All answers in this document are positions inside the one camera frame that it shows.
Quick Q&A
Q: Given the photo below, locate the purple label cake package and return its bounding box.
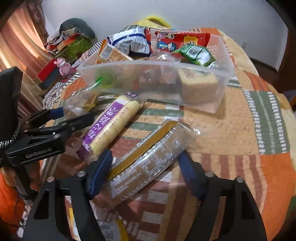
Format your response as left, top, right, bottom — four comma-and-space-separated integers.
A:
77, 92, 146, 163

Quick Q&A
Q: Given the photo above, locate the long brown cracker package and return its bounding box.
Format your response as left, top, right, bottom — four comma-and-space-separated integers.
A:
94, 119, 201, 210

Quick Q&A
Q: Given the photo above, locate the blue white snack bag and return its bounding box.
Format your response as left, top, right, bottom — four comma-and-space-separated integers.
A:
107, 25, 152, 57

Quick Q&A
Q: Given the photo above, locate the red snack bag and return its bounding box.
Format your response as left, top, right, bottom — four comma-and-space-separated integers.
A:
154, 31, 211, 53

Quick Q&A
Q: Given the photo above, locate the clear plastic storage bin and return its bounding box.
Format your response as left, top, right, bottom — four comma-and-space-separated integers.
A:
77, 34, 235, 113

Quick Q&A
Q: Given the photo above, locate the beige cake block package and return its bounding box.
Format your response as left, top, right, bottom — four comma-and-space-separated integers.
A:
178, 68, 218, 105

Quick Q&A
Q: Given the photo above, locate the small green snack packet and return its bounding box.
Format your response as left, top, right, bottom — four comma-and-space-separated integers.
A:
173, 45, 216, 67

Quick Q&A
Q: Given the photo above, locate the clear bag green clip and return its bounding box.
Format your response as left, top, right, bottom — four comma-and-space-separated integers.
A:
63, 82, 101, 119

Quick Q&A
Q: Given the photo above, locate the yellow white snack packet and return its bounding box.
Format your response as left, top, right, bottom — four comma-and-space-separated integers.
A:
67, 207, 129, 241

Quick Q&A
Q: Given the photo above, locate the orange sleeve forearm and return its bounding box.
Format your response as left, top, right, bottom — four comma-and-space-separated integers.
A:
1, 173, 25, 235

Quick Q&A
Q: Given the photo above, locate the left human hand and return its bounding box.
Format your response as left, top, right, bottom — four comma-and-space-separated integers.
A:
1, 162, 42, 191

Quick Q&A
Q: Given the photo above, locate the red shoe box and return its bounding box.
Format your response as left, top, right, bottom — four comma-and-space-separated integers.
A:
37, 58, 57, 82

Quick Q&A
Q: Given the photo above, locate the pink plush toy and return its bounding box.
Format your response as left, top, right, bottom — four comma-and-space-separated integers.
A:
54, 58, 71, 77

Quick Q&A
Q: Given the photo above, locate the orange striped curtain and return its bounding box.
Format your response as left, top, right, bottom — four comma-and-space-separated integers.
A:
1, 1, 53, 117

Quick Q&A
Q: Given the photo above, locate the yellow foam tube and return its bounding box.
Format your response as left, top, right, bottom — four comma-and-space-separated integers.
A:
140, 15, 171, 29

